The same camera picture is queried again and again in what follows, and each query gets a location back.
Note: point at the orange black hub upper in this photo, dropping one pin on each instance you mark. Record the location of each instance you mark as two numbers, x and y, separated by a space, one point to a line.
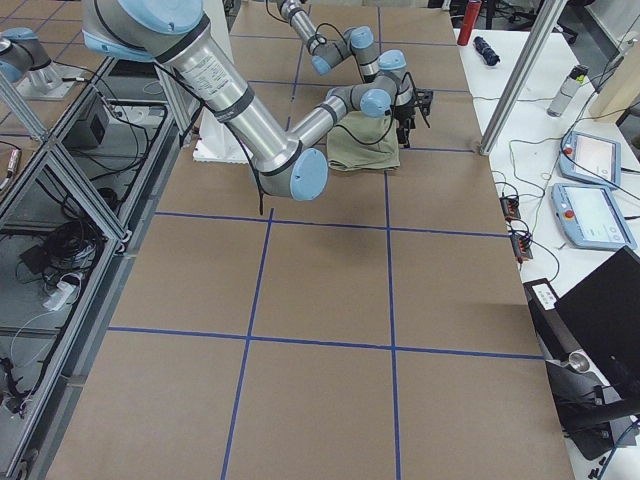
510 207

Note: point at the black box with label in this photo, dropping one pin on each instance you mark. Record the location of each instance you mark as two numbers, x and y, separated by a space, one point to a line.
551 329

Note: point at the red cylindrical bottle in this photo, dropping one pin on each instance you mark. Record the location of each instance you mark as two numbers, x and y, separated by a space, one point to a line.
471 14

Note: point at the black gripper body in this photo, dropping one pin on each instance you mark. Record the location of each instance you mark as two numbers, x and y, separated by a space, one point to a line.
405 111

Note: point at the black laptop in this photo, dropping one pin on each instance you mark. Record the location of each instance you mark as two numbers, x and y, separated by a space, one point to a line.
602 314

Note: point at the brown paper table cover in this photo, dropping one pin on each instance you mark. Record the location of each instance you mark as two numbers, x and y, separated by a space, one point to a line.
378 332

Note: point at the orange black hub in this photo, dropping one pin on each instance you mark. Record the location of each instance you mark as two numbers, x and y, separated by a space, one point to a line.
521 245
510 207

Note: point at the metal cup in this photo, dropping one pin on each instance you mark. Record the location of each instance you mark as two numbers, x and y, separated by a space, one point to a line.
578 362

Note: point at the teach pendant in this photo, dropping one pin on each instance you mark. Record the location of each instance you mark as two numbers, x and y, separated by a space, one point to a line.
590 218
590 159

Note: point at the white power strip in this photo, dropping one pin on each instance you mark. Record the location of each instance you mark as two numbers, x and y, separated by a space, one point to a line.
59 297

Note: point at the folded navy plaid umbrella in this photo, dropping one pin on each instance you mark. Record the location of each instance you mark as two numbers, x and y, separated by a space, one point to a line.
487 53

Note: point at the orange black hub lower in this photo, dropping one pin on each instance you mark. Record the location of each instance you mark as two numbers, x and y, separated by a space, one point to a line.
521 245

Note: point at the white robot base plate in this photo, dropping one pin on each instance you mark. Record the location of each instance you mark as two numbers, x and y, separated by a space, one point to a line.
216 143

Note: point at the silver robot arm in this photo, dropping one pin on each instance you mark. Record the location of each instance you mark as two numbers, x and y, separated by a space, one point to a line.
335 40
177 35

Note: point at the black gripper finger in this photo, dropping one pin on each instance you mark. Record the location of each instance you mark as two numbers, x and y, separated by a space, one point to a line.
402 136
408 127

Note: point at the lower teach pendant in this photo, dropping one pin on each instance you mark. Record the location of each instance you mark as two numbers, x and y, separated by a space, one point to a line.
590 218

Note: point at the olive green long-sleeve shirt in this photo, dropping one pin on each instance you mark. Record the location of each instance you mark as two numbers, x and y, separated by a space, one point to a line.
360 142

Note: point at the clear water bottle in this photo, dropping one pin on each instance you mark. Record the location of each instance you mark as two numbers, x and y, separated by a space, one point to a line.
567 90

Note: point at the upper teach pendant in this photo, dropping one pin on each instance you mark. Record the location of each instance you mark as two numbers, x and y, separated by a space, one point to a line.
590 159

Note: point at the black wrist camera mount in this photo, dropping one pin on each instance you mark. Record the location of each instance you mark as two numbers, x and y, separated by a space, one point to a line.
423 102

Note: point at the aluminium frame post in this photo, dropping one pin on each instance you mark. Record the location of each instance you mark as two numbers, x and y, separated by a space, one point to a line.
543 26

